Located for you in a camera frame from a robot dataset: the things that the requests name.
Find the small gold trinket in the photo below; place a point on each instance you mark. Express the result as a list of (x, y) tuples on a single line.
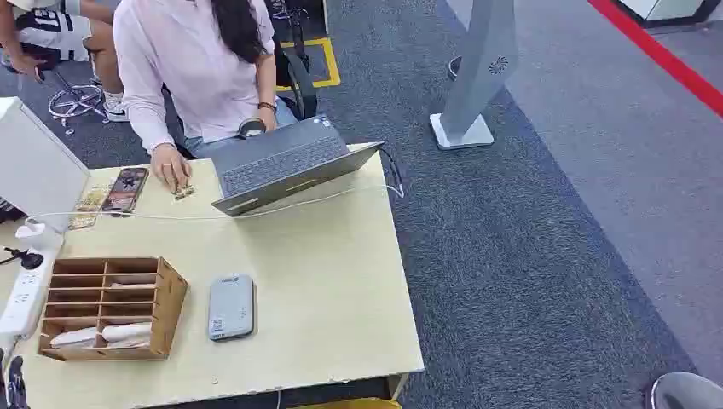
[(184, 192)]

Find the patterned gold phone case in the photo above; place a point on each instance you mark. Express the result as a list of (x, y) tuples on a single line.
[(88, 206)]

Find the black shoe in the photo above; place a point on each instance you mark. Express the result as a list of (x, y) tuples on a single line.
[(454, 67)]

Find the white power strip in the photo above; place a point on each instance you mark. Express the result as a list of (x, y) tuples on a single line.
[(25, 293)]

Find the white charger plug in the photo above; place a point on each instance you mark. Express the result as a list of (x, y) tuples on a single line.
[(29, 230)]

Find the red floor tape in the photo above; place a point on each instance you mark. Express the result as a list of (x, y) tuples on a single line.
[(661, 56)]

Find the black office chair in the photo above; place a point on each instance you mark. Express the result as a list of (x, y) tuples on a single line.
[(302, 84)]

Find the wooden card box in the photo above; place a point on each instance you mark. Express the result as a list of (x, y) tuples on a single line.
[(169, 305)]

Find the white monitor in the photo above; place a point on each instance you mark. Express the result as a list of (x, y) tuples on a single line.
[(34, 164)]

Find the black keyboard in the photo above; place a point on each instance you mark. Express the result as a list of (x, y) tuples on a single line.
[(8, 210)]

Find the black smartphone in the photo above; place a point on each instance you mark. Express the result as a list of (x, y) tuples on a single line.
[(125, 189)]

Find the white card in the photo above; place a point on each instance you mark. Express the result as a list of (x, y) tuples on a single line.
[(73, 337), (133, 285), (127, 332)]

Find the yellow object under desk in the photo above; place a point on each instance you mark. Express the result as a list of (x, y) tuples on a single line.
[(350, 404)]

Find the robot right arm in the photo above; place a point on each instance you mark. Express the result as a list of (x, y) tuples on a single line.
[(686, 392)]

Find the grey open laptop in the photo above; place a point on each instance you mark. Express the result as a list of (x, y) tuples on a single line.
[(282, 161)]

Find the silver chair base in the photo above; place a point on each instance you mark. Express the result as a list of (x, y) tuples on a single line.
[(73, 101)]

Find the seated person at desk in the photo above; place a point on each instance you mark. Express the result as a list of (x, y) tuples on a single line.
[(186, 67)]

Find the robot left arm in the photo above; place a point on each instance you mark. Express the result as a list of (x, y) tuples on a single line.
[(14, 384)]

